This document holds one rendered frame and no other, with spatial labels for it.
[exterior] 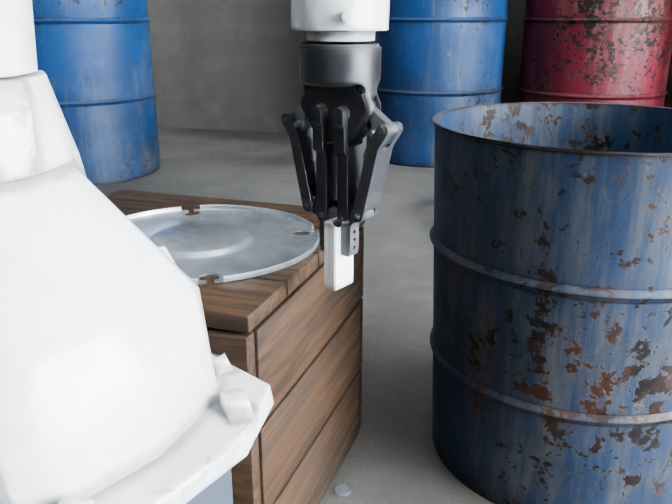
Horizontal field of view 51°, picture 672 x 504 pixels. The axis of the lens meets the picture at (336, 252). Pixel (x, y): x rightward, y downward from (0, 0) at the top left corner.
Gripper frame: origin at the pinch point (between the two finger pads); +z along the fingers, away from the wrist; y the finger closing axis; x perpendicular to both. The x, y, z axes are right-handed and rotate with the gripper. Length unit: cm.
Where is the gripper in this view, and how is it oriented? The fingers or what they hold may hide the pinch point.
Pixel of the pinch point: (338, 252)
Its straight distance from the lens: 70.1
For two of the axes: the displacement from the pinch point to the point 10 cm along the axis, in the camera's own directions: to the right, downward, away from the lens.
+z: 0.0, 9.5, 3.2
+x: 6.2, -2.5, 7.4
